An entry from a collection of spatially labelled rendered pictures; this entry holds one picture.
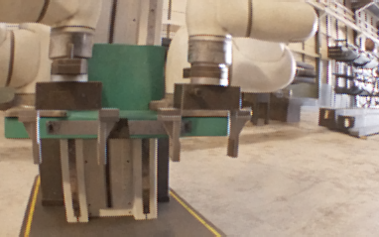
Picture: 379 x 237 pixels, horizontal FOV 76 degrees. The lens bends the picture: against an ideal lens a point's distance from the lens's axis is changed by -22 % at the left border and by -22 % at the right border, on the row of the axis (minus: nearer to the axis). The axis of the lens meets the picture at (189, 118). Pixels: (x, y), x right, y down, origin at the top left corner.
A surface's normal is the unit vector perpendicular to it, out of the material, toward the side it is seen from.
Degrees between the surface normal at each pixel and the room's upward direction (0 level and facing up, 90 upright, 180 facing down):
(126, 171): 90
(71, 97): 90
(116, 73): 90
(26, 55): 87
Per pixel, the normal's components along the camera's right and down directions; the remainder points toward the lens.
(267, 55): 0.09, 0.22
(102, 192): 0.40, 0.11
